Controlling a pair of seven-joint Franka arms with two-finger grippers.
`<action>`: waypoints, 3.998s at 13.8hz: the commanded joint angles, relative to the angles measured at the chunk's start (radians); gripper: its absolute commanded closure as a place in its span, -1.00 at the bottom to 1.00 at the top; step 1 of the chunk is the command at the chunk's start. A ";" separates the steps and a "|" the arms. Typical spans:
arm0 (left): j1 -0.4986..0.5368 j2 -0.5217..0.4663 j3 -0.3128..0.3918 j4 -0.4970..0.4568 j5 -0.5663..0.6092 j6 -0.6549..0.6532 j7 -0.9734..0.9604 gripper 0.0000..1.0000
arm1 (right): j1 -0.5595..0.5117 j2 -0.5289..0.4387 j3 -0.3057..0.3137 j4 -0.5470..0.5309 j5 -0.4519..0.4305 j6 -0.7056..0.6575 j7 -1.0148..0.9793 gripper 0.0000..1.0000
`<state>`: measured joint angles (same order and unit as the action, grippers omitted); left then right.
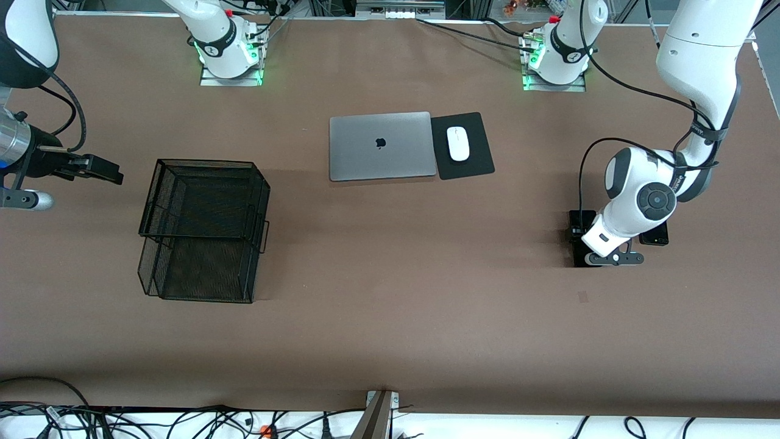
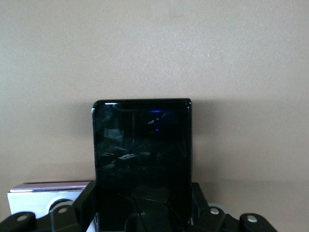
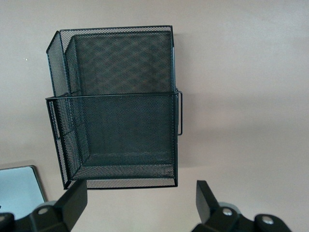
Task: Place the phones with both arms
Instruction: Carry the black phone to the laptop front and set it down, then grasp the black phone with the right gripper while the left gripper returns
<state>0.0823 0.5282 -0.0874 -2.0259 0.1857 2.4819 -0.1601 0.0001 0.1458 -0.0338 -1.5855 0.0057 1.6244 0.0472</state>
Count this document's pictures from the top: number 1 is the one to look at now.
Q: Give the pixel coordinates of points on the black mouse pad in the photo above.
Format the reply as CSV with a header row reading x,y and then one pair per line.
x,y
478,164

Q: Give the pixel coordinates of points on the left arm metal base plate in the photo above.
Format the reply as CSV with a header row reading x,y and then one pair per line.
x,y
579,88

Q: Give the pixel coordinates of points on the white computer mouse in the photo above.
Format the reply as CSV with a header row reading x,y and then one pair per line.
x,y
458,143

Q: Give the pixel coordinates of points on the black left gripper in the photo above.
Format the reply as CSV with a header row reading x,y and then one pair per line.
x,y
577,233

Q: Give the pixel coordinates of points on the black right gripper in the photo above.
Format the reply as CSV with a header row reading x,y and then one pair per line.
x,y
44,162

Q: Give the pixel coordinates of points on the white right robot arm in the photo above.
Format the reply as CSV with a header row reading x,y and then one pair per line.
x,y
213,24

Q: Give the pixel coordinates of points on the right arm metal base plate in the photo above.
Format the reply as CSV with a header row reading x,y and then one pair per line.
x,y
213,81

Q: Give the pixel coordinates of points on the grey power strip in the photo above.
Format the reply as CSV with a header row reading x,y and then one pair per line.
x,y
399,13

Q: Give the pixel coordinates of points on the black flip phone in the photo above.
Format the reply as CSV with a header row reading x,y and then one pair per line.
x,y
658,238

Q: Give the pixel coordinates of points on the silver closed laptop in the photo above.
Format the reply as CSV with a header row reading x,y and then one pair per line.
x,y
365,158

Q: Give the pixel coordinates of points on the black two-tier mesh tray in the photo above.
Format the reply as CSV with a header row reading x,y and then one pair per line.
x,y
201,201

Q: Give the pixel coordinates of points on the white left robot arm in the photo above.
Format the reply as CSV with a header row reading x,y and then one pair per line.
x,y
701,49

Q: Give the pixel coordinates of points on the grey metal camera bracket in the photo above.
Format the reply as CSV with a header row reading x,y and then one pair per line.
x,y
375,421

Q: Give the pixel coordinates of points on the small orange figurine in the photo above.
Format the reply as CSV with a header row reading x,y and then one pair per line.
x,y
510,6

